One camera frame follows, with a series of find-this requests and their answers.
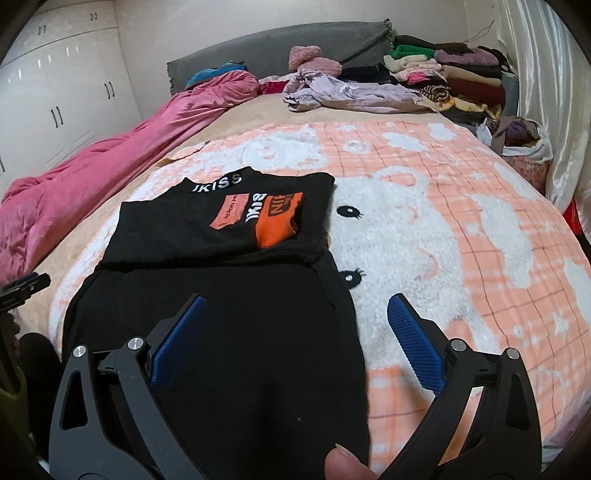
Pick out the white satin curtain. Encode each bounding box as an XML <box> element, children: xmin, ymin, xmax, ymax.
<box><xmin>496</xmin><ymin>0</ymin><xmax>591</xmax><ymax>213</ymax></box>

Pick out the red cloth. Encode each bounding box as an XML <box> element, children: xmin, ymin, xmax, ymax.
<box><xmin>259</xmin><ymin>78</ymin><xmax>296</xmax><ymax>95</ymax></box>

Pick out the stack of folded clothes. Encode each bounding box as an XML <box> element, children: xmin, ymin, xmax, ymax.
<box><xmin>384</xmin><ymin>34</ymin><xmax>513</xmax><ymax>124</ymax></box>

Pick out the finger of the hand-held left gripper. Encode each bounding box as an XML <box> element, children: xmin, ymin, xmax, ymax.
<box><xmin>0</xmin><ymin>272</ymin><xmax>51</xmax><ymax>315</ymax></box>

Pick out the bag of clothes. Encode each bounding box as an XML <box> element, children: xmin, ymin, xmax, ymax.
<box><xmin>478</xmin><ymin>115</ymin><xmax>555</xmax><ymax>199</ymax></box>

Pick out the blue cloth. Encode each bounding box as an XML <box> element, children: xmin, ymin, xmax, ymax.
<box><xmin>185</xmin><ymin>61</ymin><xmax>245</xmax><ymax>89</ymax></box>

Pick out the white wardrobe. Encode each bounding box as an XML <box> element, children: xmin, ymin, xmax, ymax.
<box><xmin>0</xmin><ymin>0</ymin><xmax>144</xmax><ymax>174</ymax></box>

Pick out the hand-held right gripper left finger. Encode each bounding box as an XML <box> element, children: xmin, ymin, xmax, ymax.
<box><xmin>48</xmin><ymin>295</ymin><xmax>208</xmax><ymax>480</ymax></box>

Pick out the crumpled black garment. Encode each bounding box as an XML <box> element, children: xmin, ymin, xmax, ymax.
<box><xmin>341</xmin><ymin>64</ymin><xmax>393</xmax><ymax>85</ymax></box>

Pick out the pink and white printed blanket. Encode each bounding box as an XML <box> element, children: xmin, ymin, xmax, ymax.
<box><xmin>48</xmin><ymin>121</ymin><xmax>591</xmax><ymax>462</ymax></box>

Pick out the beige fleece bed sheet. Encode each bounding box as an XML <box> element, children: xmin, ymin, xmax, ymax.
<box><xmin>14</xmin><ymin>95</ymin><xmax>462</xmax><ymax>352</ymax></box>

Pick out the lavender garment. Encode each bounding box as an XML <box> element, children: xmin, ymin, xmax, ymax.
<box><xmin>283</xmin><ymin>69</ymin><xmax>432</xmax><ymax>114</ymax></box>

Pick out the black sweater with orange cuffs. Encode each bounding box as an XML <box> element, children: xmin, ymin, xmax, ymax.
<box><xmin>62</xmin><ymin>167</ymin><xmax>372</xmax><ymax>480</ymax></box>

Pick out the person's right hand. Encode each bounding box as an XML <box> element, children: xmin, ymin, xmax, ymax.
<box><xmin>324</xmin><ymin>443</ymin><xmax>377</xmax><ymax>480</ymax></box>

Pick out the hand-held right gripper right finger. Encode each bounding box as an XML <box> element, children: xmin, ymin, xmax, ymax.
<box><xmin>387</xmin><ymin>293</ymin><xmax>542</xmax><ymax>480</ymax></box>

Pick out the pink fluffy garment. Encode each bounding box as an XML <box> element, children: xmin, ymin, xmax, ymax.
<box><xmin>288</xmin><ymin>45</ymin><xmax>343</xmax><ymax>77</ymax></box>

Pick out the pink quilt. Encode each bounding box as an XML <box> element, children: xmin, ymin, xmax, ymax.
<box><xmin>0</xmin><ymin>71</ymin><xmax>262</xmax><ymax>284</ymax></box>

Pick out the red object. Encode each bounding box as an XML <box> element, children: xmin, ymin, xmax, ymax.
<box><xmin>562</xmin><ymin>198</ymin><xmax>583</xmax><ymax>241</ymax></box>

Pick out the grey headboard cover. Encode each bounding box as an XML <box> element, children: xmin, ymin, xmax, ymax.
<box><xmin>166</xmin><ymin>19</ymin><xmax>393</xmax><ymax>90</ymax></box>

